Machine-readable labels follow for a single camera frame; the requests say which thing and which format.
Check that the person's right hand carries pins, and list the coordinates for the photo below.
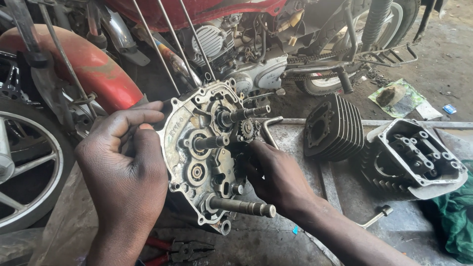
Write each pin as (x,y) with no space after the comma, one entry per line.
(275,177)

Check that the person's left hand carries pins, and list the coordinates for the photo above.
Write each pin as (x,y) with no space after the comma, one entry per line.
(125,177)

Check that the person's right fingers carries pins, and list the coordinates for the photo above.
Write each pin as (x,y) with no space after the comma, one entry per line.
(255,162)

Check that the grey engine crankcase with shafts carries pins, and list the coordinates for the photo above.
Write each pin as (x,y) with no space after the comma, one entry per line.
(210,155)

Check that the bent metal tube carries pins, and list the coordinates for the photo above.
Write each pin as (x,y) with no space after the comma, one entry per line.
(271,129)

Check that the black finned engine cylinder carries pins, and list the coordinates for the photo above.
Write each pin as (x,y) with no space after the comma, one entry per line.
(332,127)

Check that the red motorcycle with engine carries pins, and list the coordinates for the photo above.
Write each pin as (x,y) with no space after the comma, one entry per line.
(266,40)

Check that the bent metal socket wrench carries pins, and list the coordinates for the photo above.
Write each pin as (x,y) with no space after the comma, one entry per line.
(377,216)

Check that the long metal stud rod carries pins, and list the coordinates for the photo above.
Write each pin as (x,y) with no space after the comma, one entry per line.
(157,48)
(197,38)
(177,42)

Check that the grey engine cylinder head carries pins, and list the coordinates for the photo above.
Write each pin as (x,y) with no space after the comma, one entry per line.
(410,159)

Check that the green plastic wrapper with rock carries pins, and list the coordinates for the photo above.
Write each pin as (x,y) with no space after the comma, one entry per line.
(397,98)

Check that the small blue packet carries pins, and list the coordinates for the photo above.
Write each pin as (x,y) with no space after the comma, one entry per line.
(449,109)

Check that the green cloth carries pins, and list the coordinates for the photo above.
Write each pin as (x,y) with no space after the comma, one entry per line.
(452,218)

